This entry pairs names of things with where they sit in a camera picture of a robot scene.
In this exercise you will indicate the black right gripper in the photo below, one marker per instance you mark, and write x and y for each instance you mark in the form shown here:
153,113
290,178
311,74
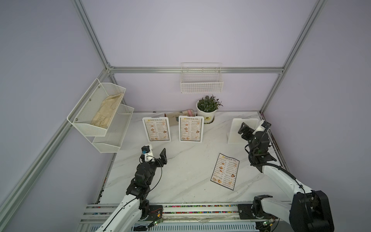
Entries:
243,130

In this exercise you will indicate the beige oven mitt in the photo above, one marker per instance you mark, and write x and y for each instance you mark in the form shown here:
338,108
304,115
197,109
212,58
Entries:
173,118

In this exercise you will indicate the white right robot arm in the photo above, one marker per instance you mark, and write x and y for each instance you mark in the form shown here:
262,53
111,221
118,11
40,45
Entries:
284,185

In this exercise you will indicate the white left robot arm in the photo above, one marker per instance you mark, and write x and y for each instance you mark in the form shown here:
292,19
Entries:
133,194

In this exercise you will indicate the aluminium frame profiles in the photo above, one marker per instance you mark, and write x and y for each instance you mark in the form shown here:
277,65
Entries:
21,191

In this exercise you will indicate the potted green plant white pot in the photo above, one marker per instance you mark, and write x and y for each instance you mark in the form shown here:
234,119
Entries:
207,108

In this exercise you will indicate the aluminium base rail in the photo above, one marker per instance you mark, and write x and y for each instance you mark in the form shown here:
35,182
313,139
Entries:
188,217

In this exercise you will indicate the purple silicone spatula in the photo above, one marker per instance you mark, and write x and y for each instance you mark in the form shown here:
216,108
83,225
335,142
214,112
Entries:
187,113

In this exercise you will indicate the dim sum menu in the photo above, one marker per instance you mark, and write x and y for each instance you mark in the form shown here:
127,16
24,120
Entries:
156,129
190,129
225,171

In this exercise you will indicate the white acrylic menu holder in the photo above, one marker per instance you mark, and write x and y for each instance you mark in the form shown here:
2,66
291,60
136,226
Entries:
156,129
190,129
236,139

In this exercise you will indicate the beige cloth in shelf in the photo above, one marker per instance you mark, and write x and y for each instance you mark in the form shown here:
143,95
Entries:
106,112

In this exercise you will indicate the white wire wall basket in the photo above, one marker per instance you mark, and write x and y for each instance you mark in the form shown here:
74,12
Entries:
199,77

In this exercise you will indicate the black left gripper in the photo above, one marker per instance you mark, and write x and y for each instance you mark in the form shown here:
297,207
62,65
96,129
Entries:
160,164

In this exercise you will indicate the white two-tier mesh shelf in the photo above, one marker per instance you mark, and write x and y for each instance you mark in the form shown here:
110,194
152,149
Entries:
104,140

